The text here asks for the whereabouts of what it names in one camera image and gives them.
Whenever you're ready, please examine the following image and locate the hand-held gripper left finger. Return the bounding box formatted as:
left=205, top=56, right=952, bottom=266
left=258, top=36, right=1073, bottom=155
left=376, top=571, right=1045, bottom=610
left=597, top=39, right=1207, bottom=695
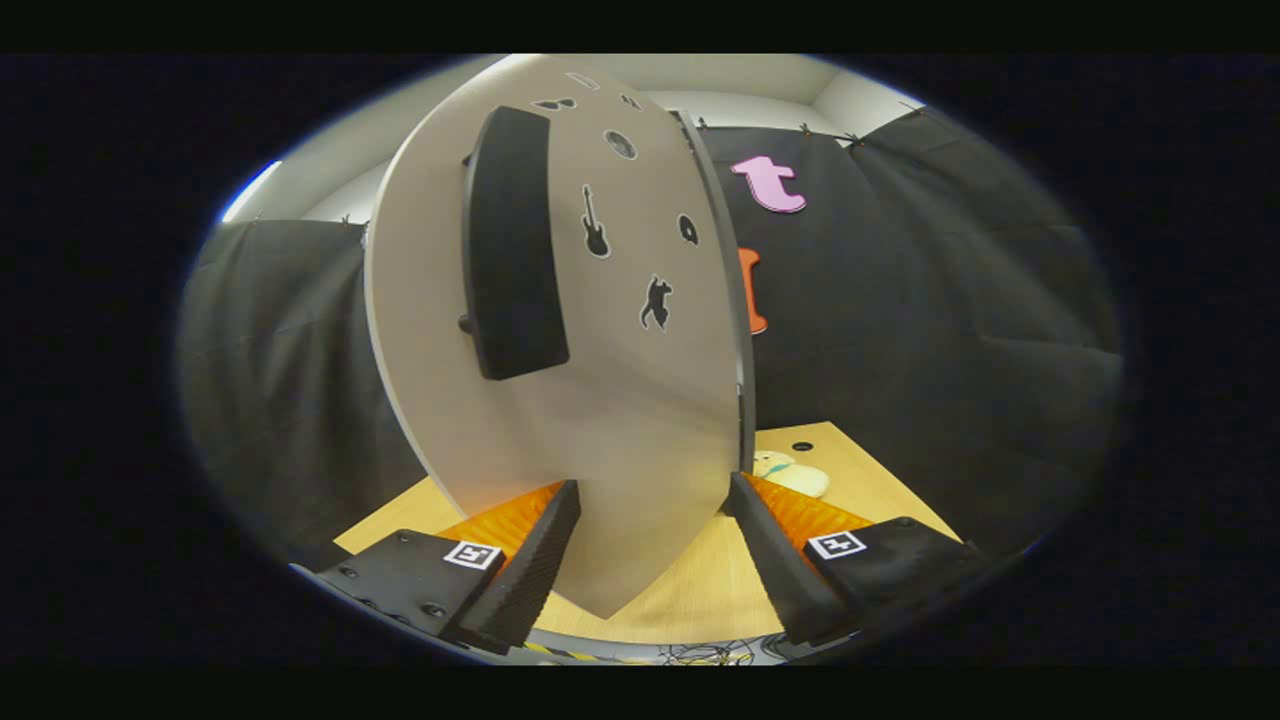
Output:
left=290, top=479, right=583, bottom=656

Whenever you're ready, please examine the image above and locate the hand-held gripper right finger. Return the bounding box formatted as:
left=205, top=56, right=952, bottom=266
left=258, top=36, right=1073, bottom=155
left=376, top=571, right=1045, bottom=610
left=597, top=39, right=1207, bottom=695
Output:
left=722, top=472, right=991, bottom=649

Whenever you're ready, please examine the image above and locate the cream plush toy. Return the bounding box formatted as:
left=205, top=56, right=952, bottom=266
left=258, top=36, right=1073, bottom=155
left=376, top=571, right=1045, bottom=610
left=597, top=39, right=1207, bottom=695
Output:
left=752, top=450, right=831, bottom=499

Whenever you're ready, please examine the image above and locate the grey cabinet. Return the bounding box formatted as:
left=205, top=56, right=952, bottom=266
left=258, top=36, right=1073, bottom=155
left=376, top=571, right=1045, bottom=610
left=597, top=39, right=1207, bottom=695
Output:
left=680, top=110, right=758, bottom=476

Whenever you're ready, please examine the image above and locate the black backdrop cloth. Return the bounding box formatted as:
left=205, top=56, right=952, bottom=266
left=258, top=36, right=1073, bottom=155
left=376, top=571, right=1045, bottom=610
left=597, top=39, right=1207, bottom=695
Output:
left=178, top=105, right=1126, bottom=561

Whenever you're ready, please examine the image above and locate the black door handle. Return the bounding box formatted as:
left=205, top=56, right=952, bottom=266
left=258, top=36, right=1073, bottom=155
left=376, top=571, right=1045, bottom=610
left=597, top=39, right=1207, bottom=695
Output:
left=460, top=105, right=571, bottom=382

